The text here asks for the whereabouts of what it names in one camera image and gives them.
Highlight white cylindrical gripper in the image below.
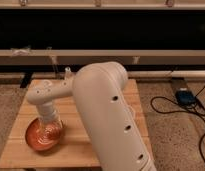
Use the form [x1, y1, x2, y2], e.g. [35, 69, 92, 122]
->
[36, 102, 63, 137]

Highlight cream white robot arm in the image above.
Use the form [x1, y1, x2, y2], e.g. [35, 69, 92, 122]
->
[26, 62, 156, 171]

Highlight blue power adapter box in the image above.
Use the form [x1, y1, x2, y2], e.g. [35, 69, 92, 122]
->
[175, 90, 196, 106]

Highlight black table leg bracket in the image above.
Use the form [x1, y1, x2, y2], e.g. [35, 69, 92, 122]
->
[20, 72, 33, 88]

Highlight grey metal rail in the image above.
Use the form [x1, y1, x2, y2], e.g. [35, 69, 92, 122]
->
[0, 49, 205, 66]

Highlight black cable on floor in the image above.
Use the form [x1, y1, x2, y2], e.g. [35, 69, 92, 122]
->
[149, 79, 205, 168]

